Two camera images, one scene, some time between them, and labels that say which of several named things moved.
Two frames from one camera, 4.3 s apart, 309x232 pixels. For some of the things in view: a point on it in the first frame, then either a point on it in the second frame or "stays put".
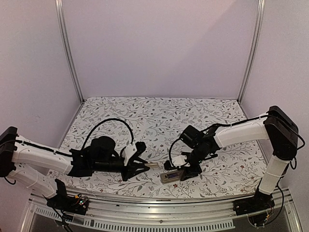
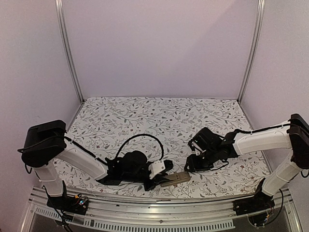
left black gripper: (130, 171) → (157, 180)
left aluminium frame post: (59, 7) stays put
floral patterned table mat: (156, 123) stays put
